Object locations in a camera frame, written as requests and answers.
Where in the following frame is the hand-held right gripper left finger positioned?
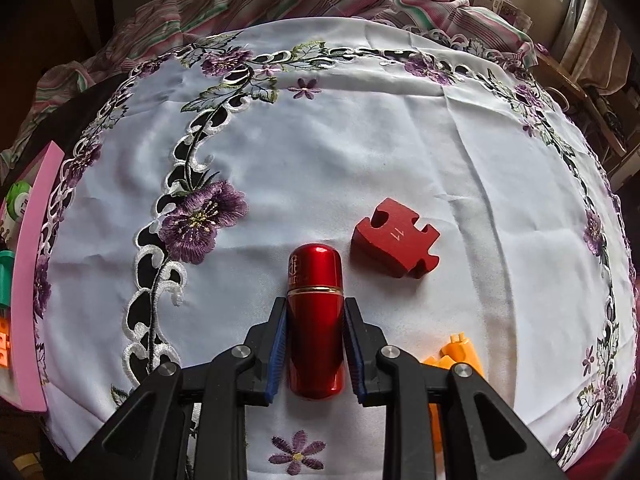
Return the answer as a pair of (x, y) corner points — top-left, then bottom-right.
(60, 297), (289, 480)

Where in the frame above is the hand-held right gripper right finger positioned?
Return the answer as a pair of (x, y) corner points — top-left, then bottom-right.
(344, 297), (571, 480)

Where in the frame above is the red metallic capsule case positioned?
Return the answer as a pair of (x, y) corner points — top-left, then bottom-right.
(286, 243), (347, 401)

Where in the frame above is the pink storage box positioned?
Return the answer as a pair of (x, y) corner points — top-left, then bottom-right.
(0, 141), (66, 413)

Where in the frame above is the orange plastic toy piece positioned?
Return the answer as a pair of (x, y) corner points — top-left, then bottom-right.
(422, 331), (487, 480)

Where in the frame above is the red puzzle piece block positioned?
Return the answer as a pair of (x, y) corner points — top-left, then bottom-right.
(351, 199), (441, 282)

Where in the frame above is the white embroidered floral tablecloth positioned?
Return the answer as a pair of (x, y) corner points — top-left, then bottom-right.
(32, 17), (640, 480)

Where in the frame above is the maroon cloth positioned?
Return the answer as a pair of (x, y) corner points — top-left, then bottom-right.
(565, 400), (640, 480)

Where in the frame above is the wooden rack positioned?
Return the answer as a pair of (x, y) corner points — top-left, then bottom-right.
(580, 85), (640, 171)

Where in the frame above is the wooden side table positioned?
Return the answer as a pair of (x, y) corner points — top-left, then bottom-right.
(532, 50), (626, 156)

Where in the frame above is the small pink white carton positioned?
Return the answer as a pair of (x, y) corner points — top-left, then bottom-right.
(500, 0), (533, 28)

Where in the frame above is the beige curtain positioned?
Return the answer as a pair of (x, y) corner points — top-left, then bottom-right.
(550, 0), (633, 96)

